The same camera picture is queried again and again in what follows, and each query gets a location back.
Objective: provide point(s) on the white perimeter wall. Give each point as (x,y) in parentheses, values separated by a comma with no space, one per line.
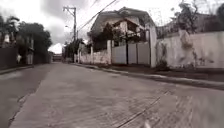
(200,50)

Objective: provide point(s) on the low white wall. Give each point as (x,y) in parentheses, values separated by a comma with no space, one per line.
(96,56)

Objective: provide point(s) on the white metal gate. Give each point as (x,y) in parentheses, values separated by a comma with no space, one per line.
(130,53)

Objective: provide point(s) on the trees behind wall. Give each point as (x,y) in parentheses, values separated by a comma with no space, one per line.
(190,16)

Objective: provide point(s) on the building behind dark fence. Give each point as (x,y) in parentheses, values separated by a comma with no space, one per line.
(13,36)

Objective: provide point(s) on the dark bushes by pole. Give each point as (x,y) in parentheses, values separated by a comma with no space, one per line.
(71,48)

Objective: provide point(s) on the large dark tree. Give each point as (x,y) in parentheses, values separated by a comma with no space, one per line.
(35,38)

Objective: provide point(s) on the two-storey house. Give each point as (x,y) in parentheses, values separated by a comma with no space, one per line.
(125,25)

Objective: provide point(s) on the concrete kerb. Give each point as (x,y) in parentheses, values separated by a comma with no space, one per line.
(15,69)
(156,77)

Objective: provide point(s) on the utility pole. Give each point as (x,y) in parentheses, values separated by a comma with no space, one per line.
(74,26)

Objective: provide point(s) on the grey concrete road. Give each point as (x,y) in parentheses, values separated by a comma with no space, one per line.
(83,96)

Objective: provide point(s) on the dark fence wall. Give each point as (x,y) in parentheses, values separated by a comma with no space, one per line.
(8,57)

